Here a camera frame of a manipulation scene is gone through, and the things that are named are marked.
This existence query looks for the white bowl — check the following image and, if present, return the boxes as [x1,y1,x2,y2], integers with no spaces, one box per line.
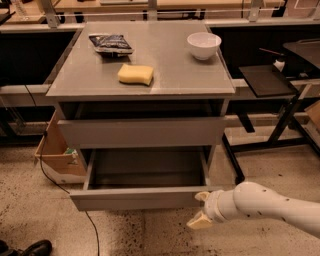
[187,32,222,60]

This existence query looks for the black shoe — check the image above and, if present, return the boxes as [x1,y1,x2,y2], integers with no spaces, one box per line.
[0,240,52,256]

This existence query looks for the dark blue snack bag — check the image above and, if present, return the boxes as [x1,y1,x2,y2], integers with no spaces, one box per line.
[89,34,134,55]

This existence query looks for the black side table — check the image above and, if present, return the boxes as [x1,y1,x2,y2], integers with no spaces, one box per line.
[283,39,320,78]

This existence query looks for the grey drawer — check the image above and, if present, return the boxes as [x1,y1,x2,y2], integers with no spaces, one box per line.
[70,147,217,211]
[57,100,226,149]

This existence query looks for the grey top drawer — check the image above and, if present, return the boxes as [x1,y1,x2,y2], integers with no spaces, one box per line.
[57,100,226,149]

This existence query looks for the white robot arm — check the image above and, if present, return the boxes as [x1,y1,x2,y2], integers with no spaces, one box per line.
[187,182,320,238]

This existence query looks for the black floor cable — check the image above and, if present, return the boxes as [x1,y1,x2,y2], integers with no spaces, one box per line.
[23,84,101,256]

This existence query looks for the cardboard box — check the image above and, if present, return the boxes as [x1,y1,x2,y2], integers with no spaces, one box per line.
[35,113,86,184]

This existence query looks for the black tray stand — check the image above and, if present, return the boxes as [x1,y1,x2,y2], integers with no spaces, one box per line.
[222,65,320,185]

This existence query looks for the yellow sponge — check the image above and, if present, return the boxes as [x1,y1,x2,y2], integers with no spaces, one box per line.
[118,64,154,86]

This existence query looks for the grey drawer cabinet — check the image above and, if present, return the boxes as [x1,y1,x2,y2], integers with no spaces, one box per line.
[47,21,235,167]

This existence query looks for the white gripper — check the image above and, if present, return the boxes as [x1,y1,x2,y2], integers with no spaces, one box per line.
[187,190,235,230]

